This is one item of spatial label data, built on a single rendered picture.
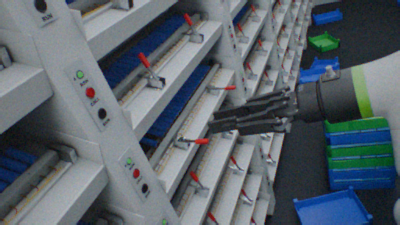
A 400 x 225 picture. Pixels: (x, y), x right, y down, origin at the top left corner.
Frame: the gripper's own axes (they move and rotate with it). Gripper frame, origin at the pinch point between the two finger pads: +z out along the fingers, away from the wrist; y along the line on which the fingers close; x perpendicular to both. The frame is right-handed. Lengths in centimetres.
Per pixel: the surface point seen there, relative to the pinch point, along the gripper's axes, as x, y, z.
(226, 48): 0, -48, 14
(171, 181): 8.4, 8.8, 16.2
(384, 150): 78, -71, -26
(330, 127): 58, -68, -7
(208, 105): 7.6, -22.8, 17.3
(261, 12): 7, -114, 17
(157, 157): 3.6, 4.9, 19.7
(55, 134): -18.0, 22.3, 18.2
